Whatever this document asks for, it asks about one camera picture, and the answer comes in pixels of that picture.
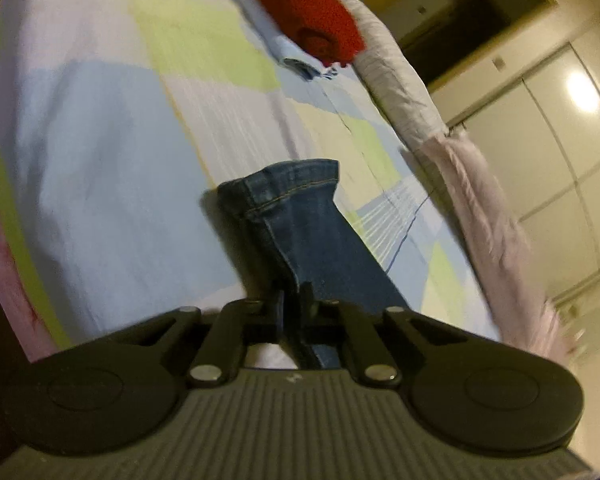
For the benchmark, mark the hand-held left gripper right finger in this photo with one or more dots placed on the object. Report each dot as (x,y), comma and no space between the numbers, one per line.
(307,310)

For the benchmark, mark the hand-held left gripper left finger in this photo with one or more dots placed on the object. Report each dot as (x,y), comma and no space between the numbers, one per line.
(277,315)

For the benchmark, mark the blue denim jeans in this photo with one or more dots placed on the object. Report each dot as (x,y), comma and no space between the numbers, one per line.
(305,230)

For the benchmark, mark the purple and pink blanket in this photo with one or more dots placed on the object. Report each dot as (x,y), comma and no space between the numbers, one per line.
(490,220)

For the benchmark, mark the checked pastel bed sheet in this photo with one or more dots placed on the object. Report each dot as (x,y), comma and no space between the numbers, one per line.
(105,135)

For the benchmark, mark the white striped pillow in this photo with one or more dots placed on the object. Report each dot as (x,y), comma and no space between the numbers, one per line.
(395,75)

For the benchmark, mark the folded pale blue garment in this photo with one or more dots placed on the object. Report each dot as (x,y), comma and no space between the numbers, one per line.
(275,35)

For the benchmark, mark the round pale object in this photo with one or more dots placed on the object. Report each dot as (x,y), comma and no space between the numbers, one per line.
(590,330)

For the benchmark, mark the white wardrobe doors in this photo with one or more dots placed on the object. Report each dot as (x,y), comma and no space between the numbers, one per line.
(555,160)

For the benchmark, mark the red knitted garment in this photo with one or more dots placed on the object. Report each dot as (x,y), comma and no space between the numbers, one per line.
(310,10)

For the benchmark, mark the wall switch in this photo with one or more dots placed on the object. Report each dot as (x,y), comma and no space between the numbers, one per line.
(500,62)

